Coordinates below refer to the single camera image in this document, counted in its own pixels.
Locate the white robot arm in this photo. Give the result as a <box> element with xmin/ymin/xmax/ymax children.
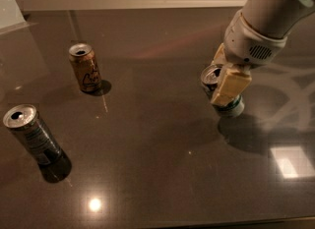
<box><xmin>212</xmin><ymin>0</ymin><xmax>315</xmax><ymax>106</ymax></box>

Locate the white green 7up can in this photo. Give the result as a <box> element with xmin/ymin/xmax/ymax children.
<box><xmin>200</xmin><ymin>63</ymin><xmax>246</xmax><ymax>119</ymax></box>

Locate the dark silver tall can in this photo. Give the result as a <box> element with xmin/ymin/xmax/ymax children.
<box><xmin>2</xmin><ymin>103</ymin><xmax>63</xmax><ymax>166</ymax></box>

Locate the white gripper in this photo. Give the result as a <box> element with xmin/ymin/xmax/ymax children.
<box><xmin>211</xmin><ymin>10</ymin><xmax>287</xmax><ymax>106</ymax></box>

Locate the gold brown soda can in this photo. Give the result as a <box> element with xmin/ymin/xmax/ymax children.
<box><xmin>69</xmin><ymin>43</ymin><xmax>101</xmax><ymax>93</ymax></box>

